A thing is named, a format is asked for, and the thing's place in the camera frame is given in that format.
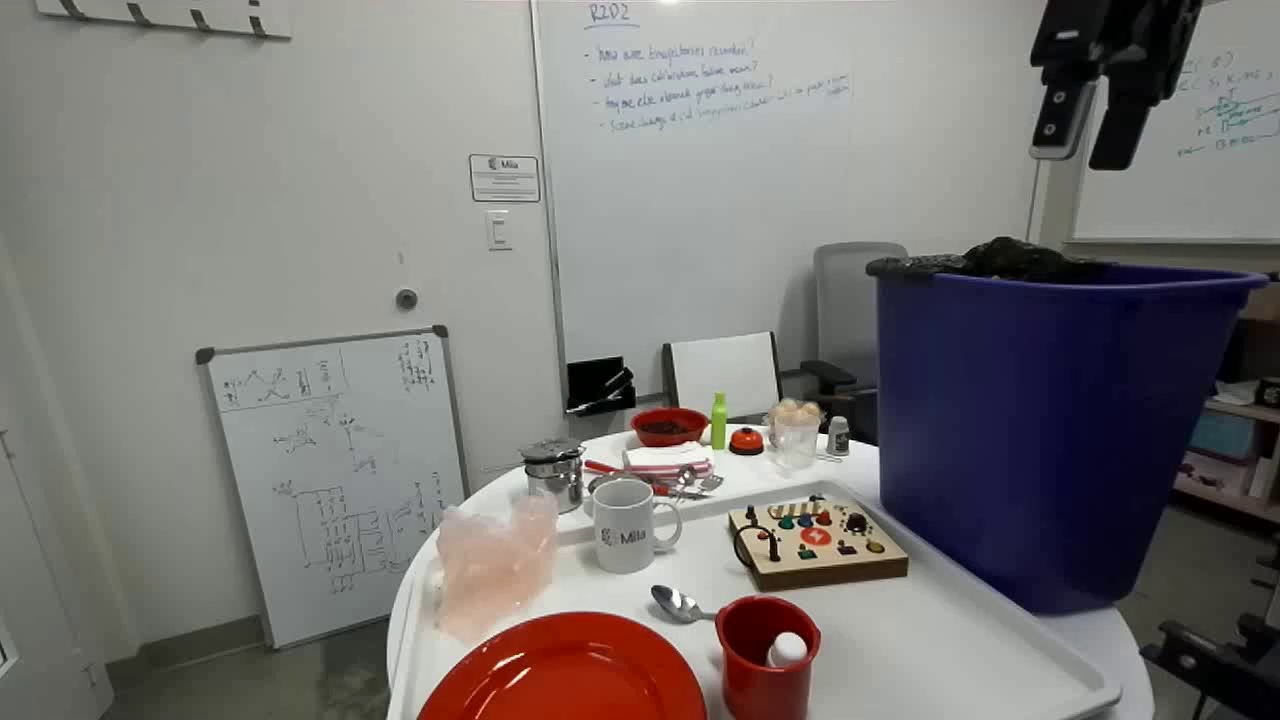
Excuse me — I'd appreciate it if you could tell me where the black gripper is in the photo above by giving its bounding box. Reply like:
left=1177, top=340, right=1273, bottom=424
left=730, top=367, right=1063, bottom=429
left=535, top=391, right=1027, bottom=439
left=1027, top=0, right=1210, bottom=177

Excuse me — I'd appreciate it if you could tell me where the white mug with logo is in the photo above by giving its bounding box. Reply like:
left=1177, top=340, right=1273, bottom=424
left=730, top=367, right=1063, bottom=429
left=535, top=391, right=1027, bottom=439
left=582, top=474, right=687, bottom=576

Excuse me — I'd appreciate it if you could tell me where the silver metal spoon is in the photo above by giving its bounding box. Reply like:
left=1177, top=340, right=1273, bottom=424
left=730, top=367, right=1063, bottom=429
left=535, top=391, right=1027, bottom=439
left=648, top=582, right=725, bottom=630

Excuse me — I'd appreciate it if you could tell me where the dark material in bin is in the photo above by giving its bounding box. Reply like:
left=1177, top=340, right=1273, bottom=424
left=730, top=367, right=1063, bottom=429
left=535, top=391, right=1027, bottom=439
left=947, top=231, right=1118, bottom=289

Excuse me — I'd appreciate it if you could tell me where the large blue plastic bin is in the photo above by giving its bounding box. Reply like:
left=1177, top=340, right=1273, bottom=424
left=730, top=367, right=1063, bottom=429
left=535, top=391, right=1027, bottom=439
left=866, top=258, right=1273, bottom=622

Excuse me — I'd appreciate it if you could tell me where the wooden storage shelf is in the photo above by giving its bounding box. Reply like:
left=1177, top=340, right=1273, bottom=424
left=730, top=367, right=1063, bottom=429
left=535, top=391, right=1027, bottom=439
left=1171, top=279, right=1280, bottom=534

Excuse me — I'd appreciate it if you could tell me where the clear glass cup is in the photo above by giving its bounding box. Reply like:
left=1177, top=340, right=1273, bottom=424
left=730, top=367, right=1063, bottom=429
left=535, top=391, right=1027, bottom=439
left=767, top=395, right=826, bottom=480

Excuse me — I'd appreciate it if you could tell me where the wooden peg puzzle board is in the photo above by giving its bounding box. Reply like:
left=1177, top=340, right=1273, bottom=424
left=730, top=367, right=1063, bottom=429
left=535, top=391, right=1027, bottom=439
left=725, top=491, right=912, bottom=598

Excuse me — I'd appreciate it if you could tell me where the red bowl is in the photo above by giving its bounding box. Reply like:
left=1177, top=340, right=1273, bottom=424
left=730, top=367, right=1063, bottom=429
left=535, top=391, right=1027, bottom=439
left=629, top=405, right=713, bottom=451

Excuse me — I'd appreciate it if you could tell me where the silver metal utensil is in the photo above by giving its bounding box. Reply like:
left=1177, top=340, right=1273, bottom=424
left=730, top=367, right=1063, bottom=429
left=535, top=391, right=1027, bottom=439
left=666, top=466, right=728, bottom=506

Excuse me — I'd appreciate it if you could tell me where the white folded napkin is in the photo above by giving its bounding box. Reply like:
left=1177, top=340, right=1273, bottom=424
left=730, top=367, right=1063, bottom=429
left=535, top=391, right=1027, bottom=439
left=619, top=439, right=717, bottom=480

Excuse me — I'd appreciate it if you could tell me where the black box object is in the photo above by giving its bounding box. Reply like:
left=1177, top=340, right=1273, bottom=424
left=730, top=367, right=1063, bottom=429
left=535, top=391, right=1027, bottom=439
left=565, top=353, right=639, bottom=415

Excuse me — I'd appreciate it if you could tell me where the black metal stand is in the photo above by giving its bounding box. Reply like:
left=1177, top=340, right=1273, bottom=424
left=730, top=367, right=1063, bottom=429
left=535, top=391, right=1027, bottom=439
left=1139, top=534, right=1280, bottom=720

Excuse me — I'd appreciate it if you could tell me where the small white ball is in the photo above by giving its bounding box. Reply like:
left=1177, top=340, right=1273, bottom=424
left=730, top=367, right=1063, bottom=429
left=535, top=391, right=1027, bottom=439
left=763, top=630, right=812, bottom=674

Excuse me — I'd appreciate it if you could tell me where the red plastic cup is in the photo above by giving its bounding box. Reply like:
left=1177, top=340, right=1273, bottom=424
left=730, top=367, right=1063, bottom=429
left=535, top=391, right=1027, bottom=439
left=713, top=591, right=825, bottom=720

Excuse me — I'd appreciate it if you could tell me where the translucent pink plastic bag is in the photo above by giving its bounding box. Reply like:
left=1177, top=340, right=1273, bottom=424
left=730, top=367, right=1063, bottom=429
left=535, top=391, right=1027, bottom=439
left=430, top=487, right=565, bottom=643

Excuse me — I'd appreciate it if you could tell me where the red plastic plate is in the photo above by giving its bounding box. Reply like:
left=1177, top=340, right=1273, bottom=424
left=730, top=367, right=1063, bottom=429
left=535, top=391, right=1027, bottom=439
left=417, top=609, right=713, bottom=720

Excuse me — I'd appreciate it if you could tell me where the small framed whiteboard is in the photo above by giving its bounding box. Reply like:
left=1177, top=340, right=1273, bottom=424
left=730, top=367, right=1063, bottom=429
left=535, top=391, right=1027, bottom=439
left=192, top=322, right=473, bottom=652

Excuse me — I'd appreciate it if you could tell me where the wall whiteboard with green writing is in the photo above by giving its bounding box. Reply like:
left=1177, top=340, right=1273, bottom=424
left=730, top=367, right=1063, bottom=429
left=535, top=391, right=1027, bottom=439
left=1067, top=0, right=1280, bottom=248

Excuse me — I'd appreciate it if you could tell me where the large wall whiteboard with writing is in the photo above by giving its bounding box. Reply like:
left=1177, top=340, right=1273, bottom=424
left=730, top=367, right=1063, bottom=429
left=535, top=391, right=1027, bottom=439
left=528, top=0, right=1056, bottom=405

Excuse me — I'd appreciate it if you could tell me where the white wall sign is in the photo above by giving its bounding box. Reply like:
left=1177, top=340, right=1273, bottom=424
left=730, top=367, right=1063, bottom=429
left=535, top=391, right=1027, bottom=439
left=464, top=150, right=544, bottom=208

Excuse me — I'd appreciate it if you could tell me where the wall coat hook rack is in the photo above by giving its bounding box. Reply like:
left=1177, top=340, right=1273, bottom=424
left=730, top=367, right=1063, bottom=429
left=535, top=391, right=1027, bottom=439
left=33, top=0, right=295, bottom=43

